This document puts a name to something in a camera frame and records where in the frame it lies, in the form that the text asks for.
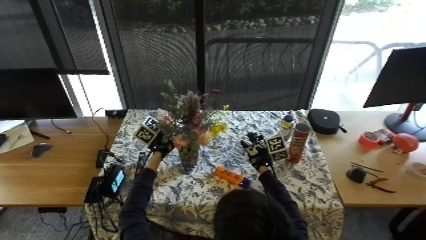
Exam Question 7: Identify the person's left hand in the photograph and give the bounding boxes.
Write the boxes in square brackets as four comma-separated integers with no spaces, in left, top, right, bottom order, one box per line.
[149,134,175,159]

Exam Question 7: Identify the person's right hand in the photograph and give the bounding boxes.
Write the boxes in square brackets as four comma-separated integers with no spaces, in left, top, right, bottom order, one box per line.
[239,132,274,170]

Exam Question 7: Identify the white marker cube right glove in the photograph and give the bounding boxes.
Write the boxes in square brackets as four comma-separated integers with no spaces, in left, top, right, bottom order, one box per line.
[264,134,290,163]

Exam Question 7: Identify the white marker cube glove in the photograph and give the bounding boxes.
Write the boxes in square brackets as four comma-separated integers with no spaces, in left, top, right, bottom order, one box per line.
[134,115,161,145]
[264,134,290,163]

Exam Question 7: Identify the red chip can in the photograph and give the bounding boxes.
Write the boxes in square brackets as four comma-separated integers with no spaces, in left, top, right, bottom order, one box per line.
[286,123,311,165]

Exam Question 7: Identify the orange bottle with purple cap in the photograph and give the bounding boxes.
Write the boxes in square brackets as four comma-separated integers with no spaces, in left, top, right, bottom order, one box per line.
[212,166,252,189]

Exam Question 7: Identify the clear plastic bottle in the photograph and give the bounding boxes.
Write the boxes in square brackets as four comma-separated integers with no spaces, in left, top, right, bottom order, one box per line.
[294,109,311,127]

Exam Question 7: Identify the blue floral tablecloth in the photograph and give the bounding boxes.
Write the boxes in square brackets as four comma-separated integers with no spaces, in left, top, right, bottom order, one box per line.
[85,109,346,240]

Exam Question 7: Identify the clear glass vase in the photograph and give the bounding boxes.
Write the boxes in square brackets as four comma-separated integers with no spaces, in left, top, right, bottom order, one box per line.
[176,141,202,173]

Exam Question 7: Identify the mixed flower bouquet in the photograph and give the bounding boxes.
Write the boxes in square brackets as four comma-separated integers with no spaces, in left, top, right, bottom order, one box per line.
[155,79,231,150]

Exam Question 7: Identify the black zip case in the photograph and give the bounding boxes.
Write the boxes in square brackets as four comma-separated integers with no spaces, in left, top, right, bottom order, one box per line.
[306,108,348,136]

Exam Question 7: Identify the the person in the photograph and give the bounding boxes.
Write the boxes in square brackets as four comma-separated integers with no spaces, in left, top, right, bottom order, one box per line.
[118,134,308,240]

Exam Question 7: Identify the white marker cube left glove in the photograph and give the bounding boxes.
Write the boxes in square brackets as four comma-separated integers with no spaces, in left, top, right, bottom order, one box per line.
[134,115,161,145]

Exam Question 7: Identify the small black device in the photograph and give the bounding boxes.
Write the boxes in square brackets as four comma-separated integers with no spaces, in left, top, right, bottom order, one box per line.
[344,166,367,184]

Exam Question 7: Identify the red tape roll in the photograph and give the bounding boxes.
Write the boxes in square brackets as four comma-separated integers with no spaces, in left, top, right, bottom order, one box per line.
[356,131,382,149]

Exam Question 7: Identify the black pencil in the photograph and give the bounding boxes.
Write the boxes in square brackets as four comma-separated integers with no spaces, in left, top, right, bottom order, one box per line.
[350,161,384,173]

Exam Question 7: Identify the black power adapter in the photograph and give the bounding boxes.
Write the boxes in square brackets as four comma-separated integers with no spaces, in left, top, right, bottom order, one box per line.
[103,109,127,119]

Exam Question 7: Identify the phone with lit screen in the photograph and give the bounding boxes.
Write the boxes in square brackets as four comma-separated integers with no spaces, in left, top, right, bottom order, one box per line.
[105,166,127,196]

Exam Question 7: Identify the black monitor with red stand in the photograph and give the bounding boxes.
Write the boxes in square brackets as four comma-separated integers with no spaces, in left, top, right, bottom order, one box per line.
[362,46,426,142]

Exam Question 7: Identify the white tape roll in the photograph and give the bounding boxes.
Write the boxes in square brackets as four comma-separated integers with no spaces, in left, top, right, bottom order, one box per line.
[405,161,426,181]

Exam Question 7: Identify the black computer mouse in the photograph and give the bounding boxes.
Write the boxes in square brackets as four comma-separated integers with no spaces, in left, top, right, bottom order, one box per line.
[30,142,53,159]

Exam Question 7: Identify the white paper with pen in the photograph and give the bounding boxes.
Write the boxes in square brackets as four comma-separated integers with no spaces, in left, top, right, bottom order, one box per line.
[0,120,34,154]

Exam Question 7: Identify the red handled pliers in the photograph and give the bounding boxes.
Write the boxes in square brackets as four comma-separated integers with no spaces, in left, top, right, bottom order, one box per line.
[364,177,396,194]

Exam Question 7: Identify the black cable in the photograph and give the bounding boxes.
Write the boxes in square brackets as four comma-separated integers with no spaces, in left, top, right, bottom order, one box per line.
[90,107,111,152]

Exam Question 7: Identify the black device with cables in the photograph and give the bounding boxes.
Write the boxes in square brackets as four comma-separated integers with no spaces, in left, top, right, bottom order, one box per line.
[83,175,111,204]

